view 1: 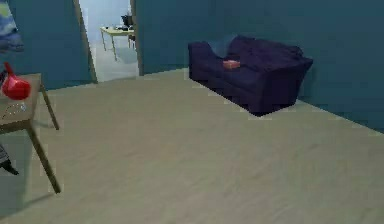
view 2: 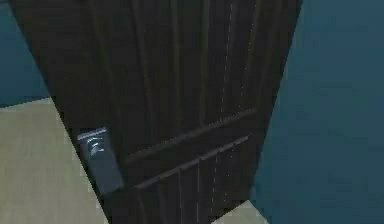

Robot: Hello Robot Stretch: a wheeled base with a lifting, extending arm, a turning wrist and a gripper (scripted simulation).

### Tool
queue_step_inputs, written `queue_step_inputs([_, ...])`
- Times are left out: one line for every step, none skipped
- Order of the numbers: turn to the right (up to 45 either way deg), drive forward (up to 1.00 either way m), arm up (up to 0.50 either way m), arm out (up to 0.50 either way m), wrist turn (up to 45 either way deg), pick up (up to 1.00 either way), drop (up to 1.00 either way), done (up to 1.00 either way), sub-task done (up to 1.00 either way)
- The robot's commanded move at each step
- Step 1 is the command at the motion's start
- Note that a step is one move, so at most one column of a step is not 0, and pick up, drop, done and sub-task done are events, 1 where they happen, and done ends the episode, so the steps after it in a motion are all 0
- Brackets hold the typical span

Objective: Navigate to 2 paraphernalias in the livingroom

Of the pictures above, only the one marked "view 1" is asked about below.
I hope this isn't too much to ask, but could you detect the pale yellow table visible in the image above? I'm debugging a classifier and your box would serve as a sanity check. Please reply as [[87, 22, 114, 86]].
[[99, 25, 136, 62]]

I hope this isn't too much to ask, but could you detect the brown wooden table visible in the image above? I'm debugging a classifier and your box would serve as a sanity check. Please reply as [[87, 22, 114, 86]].
[[0, 73, 63, 195]]

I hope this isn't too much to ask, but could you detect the orange box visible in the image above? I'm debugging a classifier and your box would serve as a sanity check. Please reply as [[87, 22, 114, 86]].
[[222, 59, 241, 70]]

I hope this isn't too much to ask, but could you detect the dark purple sofa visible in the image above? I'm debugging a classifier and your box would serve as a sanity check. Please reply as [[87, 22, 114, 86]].
[[187, 34, 314, 117]]

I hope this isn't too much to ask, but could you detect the black object on table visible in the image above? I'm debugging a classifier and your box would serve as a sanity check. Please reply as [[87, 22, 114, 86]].
[[120, 14, 134, 28]]

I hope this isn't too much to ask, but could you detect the clear glass object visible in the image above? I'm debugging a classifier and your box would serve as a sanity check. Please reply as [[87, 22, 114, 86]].
[[1, 102, 28, 120]]

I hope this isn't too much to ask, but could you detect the blue framed picture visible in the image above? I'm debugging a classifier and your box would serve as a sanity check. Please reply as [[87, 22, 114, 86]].
[[0, 0, 25, 54]]

